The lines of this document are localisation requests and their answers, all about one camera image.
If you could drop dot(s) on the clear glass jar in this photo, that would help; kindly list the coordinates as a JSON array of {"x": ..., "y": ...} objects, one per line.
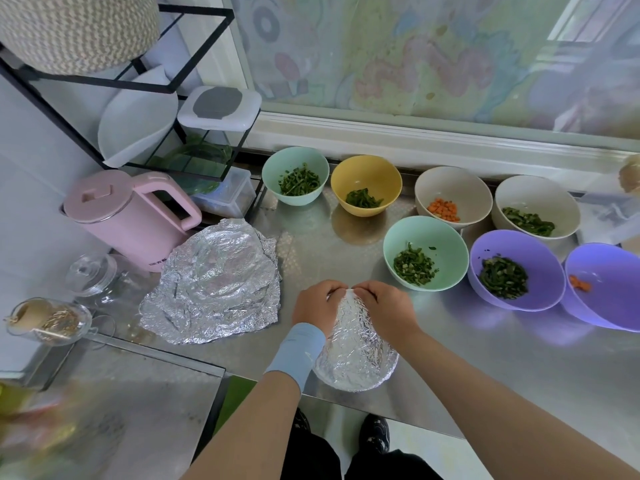
[{"x": 92, "y": 273}]

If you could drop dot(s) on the black metal rack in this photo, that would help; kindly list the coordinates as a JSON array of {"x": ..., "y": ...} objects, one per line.
[{"x": 30, "y": 80}]

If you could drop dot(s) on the person's left forearm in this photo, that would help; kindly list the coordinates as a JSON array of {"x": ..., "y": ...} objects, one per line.
[{"x": 245, "y": 430}]

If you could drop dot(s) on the black left shoe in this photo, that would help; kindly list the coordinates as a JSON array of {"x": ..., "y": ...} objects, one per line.
[{"x": 301, "y": 422}]

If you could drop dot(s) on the person's right forearm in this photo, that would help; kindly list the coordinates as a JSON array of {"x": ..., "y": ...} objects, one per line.
[{"x": 520, "y": 425}]

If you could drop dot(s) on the light blue wristband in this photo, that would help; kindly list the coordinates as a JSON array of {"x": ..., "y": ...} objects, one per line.
[{"x": 296, "y": 355}]

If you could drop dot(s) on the purple bowl chopped greens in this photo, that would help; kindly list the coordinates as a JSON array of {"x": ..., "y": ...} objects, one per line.
[{"x": 515, "y": 267}]

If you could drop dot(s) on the black right shoe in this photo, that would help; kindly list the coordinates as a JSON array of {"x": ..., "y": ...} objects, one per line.
[{"x": 373, "y": 433}]

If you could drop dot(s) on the purple bowl carrot pieces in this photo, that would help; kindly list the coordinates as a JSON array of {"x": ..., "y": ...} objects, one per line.
[{"x": 608, "y": 290}]

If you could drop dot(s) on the clear plastic box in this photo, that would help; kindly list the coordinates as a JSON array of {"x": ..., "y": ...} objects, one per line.
[{"x": 225, "y": 193}]

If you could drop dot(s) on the white plate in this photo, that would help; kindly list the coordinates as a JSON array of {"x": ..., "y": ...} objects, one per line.
[{"x": 135, "y": 120}]

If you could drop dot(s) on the beige bowl with greens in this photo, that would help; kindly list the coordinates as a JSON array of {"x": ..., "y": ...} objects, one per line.
[{"x": 537, "y": 203}]

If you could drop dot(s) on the pink electric kettle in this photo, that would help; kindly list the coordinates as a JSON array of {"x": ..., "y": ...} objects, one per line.
[{"x": 115, "y": 220}]

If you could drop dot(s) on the person's left hand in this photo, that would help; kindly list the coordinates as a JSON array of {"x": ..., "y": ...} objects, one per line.
[{"x": 318, "y": 307}]

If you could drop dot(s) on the person's right hand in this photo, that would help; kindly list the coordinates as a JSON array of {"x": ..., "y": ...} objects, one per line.
[{"x": 388, "y": 313}]

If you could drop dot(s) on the green floor mat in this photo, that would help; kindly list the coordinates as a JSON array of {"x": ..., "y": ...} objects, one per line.
[{"x": 228, "y": 410}]

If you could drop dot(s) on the mint green bowl chopped greens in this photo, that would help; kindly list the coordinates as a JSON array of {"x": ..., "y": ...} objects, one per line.
[{"x": 425, "y": 253}]

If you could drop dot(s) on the black shoe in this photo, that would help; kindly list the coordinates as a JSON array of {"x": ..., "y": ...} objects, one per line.
[
  {"x": 373, "y": 433},
  {"x": 301, "y": 422}
]

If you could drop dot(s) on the foil-covered bowl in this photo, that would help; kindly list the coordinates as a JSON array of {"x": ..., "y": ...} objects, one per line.
[{"x": 355, "y": 360}]

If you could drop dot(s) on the stack of aluminium foil sheets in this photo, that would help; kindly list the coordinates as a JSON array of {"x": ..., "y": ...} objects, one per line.
[{"x": 210, "y": 280}]

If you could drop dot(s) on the black trousers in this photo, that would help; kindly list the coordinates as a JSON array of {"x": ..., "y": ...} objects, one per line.
[{"x": 320, "y": 463}]

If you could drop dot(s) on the stainless steel countertop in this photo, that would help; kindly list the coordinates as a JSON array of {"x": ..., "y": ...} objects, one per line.
[{"x": 520, "y": 345}]

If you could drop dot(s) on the white bowl carrot pieces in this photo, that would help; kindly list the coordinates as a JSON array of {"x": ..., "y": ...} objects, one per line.
[{"x": 453, "y": 193}]

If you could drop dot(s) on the mint green bowl green beans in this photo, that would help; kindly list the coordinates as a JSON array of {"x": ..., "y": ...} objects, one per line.
[{"x": 296, "y": 178}]

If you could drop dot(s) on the yellow bowl with greens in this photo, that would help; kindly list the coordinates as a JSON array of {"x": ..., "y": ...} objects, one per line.
[{"x": 366, "y": 183}]

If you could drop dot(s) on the window with cartoon film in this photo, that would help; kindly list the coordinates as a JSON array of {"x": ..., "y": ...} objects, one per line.
[{"x": 430, "y": 55}]

